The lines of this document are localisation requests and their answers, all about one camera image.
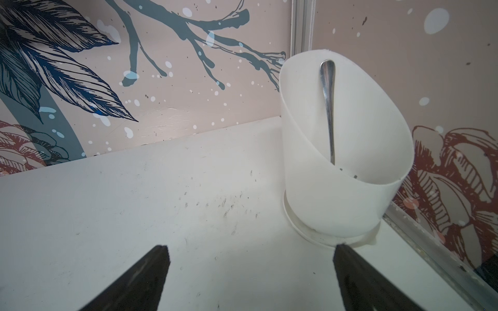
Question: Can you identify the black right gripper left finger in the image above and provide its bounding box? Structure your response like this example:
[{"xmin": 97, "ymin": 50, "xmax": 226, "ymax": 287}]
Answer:
[{"xmin": 82, "ymin": 245, "xmax": 171, "ymax": 311}]

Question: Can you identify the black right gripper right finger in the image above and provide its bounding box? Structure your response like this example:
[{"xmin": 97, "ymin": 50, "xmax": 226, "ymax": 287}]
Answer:
[{"xmin": 333, "ymin": 244, "xmax": 423, "ymax": 311}]

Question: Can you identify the white utensil holder cup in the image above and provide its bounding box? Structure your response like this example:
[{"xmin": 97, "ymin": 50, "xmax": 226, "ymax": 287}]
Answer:
[{"xmin": 279, "ymin": 49, "xmax": 414, "ymax": 248}]

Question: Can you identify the metal spoon in holder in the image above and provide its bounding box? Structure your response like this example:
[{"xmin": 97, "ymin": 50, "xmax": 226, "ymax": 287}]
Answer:
[{"xmin": 320, "ymin": 60, "xmax": 335, "ymax": 165}]

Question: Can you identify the aluminium frame corner post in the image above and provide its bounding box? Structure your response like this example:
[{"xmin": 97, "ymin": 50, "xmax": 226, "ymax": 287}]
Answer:
[{"xmin": 290, "ymin": 0, "xmax": 316, "ymax": 56}]

